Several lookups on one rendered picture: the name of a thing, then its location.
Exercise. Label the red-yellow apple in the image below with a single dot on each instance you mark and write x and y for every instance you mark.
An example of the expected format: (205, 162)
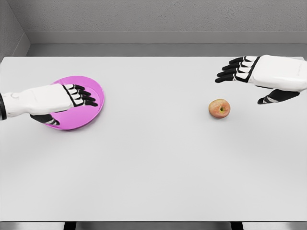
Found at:
(219, 108)

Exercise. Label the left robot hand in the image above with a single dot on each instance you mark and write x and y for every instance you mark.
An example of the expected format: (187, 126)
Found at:
(51, 98)

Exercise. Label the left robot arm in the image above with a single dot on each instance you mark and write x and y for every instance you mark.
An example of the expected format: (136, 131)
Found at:
(13, 101)

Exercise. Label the pink round plate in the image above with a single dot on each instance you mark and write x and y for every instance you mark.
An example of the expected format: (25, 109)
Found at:
(81, 115)

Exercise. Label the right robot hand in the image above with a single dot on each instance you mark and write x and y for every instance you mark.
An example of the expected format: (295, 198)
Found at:
(271, 72)

